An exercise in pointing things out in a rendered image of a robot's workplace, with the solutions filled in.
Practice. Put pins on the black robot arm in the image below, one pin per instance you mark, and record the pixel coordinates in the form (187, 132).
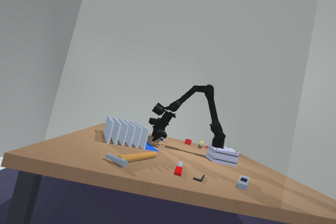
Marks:
(216, 127)

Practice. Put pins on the blue flat strip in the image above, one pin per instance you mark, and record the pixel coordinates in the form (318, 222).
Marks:
(150, 147)

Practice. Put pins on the hammer with wooden handle and grey head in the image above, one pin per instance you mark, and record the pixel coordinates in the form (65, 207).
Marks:
(123, 160)

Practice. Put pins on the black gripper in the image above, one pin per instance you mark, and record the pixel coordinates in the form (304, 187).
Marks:
(159, 131)

